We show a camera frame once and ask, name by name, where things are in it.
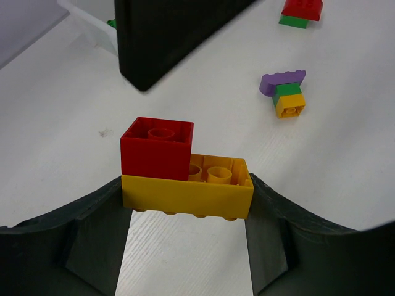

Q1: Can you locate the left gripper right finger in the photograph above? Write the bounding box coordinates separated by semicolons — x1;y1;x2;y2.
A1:
245;176;394;295

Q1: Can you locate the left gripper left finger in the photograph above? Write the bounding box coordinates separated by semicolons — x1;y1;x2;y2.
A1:
1;178;132;295

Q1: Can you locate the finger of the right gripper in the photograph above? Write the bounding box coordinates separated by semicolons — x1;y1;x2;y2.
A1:
114;0;253;92

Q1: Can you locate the green printed lego brick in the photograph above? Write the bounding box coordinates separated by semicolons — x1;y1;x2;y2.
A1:
106;19;117;29

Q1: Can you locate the red yellow green lego stack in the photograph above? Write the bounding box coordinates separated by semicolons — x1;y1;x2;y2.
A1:
120;117;254;220

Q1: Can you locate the purple green yellow lego stack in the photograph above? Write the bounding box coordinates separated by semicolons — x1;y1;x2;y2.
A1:
259;70;306;119

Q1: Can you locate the clear divided sorting tray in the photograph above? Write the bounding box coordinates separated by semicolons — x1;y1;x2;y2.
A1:
57;0;119;56

